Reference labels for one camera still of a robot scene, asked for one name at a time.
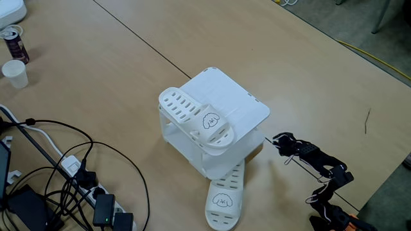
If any white flat device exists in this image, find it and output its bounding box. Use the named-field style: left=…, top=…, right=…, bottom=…
left=0, top=0, right=28, bottom=30

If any white two-tier shoe rack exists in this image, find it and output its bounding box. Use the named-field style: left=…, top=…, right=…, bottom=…
left=158, top=66, right=271, bottom=181

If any black power plug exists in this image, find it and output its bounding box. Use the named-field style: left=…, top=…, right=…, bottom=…
left=74, top=158, right=99, bottom=190

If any dark purple drink can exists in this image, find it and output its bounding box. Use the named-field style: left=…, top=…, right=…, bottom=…
left=3, top=29, right=30, bottom=65

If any white power strip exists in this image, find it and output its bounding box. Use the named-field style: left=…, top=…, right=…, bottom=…
left=60, top=155, right=137, bottom=231

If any long black looping cable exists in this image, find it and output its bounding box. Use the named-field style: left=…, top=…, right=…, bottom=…
left=44, top=141, right=151, bottom=231

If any yellow floor cable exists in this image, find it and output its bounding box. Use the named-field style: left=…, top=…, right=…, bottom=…
left=335, top=38, right=411, bottom=81

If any white power strip cord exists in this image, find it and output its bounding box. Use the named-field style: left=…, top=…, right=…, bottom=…
left=0, top=103, right=65, bottom=158

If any black cable with ferrite bead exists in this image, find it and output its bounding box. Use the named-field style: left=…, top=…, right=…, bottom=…
left=0, top=117, right=94, bottom=171

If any white paper cup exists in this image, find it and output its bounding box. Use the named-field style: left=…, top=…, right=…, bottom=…
left=1, top=59, right=29, bottom=89

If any grey chair leg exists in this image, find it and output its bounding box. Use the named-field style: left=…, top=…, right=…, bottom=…
left=371, top=0, right=392, bottom=35

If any black power adapter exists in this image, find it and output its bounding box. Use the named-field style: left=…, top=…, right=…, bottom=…
left=112, top=212, right=134, bottom=231

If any thin dark twig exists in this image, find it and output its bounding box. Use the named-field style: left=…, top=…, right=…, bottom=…
left=363, top=108, right=372, bottom=135

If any white coiled cable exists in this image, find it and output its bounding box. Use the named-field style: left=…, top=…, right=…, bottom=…
left=0, top=24, right=24, bottom=40

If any black adapter with green light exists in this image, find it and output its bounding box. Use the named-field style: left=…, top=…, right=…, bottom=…
left=92, top=193, right=116, bottom=227

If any black flat power brick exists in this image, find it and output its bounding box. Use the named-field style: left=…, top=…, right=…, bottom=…
left=6, top=184, right=65, bottom=231

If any white slipper with dog print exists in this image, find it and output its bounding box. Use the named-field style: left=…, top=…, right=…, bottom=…
left=158, top=87, right=236, bottom=150
left=204, top=159, right=246, bottom=231

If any dark laptop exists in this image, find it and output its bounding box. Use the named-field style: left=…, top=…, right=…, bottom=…
left=0, top=141, right=12, bottom=201

